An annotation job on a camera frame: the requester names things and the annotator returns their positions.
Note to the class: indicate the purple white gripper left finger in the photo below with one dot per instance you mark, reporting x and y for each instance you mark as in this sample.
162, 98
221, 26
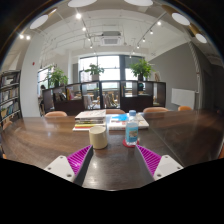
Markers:
73, 167

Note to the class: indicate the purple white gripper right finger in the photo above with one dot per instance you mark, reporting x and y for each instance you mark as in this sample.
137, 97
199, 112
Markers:
154, 166

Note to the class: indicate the clear water bottle blue cap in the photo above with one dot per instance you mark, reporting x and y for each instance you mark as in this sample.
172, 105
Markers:
131, 131

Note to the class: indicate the cream ceramic cup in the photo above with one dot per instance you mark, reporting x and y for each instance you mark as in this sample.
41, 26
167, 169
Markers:
98, 137

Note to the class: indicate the red round coaster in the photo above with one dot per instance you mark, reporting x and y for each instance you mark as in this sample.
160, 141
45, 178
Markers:
129, 146

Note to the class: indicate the stack of books left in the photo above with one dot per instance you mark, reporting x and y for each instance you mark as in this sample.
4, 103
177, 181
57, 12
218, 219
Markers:
87, 119

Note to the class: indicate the orange chair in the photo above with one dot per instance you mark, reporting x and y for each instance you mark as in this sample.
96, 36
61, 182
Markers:
56, 114
155, 109
114, 111
184, 108
7, 124

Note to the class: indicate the orange chair far right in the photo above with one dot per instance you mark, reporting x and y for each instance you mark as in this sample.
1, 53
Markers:
184, 108

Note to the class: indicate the orange chair far left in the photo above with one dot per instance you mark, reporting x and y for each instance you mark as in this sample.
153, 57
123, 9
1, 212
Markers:
7, 124

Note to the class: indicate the dark low shelf divider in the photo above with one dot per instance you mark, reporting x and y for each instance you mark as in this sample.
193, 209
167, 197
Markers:
112, 94

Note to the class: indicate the potted plant left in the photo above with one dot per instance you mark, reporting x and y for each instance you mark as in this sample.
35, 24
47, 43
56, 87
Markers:
56, 77

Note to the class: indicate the potted plant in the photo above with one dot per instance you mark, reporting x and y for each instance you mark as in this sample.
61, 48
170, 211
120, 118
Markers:
56, 77
141, 69
95, 71

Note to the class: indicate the potted plant middle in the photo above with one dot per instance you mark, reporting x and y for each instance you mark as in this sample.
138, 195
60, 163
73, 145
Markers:
95, 71

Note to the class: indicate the potted plant right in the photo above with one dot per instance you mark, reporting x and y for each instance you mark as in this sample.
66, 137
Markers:
141, 69

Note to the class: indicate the tall bookshelf at left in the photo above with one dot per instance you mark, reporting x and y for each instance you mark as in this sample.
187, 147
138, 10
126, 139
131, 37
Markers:
10, 109

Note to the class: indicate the ceiling air conditioner unit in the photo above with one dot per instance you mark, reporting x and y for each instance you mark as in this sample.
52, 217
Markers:
110, 38

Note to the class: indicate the round ceiling lamp far right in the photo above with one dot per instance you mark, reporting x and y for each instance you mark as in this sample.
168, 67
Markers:
200, 38

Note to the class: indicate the round ceiling lamp left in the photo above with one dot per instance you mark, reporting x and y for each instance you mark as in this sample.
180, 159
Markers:
39, 21

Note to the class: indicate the round ceiling lamp centre-left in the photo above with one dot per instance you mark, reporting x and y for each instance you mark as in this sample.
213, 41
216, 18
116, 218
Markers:
80, 3

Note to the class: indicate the round ceiling lamp centre-right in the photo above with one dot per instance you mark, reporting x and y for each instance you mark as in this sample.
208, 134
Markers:
143, 3

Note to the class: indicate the white whiteboard on wall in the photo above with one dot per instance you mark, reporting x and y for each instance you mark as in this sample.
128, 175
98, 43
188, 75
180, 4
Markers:
183, 97

